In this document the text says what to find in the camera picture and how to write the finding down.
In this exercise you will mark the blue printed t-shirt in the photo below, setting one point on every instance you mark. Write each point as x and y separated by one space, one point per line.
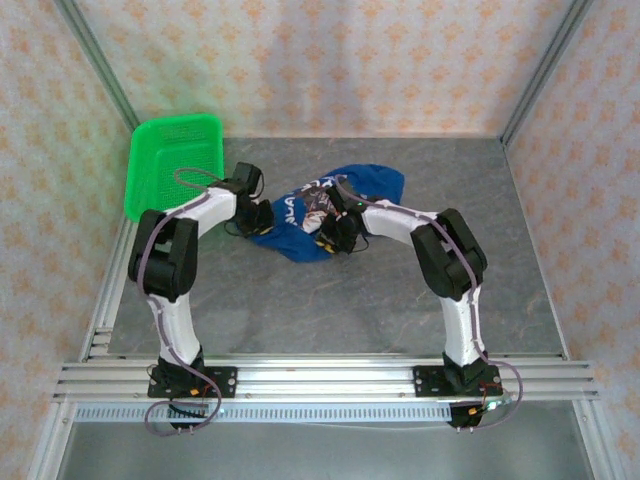
295 247

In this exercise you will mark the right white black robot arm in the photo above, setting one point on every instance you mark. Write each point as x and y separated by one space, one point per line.
460 330

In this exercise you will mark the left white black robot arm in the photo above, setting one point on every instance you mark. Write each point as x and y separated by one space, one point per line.
175 325

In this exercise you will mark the green plastic mesh basket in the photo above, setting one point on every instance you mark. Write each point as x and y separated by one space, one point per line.
150 165

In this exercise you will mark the aluminium cross rail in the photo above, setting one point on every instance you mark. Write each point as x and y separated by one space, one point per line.
325 380

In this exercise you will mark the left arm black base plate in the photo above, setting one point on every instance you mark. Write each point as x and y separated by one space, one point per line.
227 381

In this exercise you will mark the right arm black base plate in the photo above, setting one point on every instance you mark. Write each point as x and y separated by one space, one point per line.
425 382

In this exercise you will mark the aluminium side rail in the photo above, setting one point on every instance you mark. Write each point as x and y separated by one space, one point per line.
107 310

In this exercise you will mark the aluminium frame post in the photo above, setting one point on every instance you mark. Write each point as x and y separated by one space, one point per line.
95 60
545 75

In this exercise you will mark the aluminium frame leg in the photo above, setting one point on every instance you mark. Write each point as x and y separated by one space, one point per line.
50 440
597 440

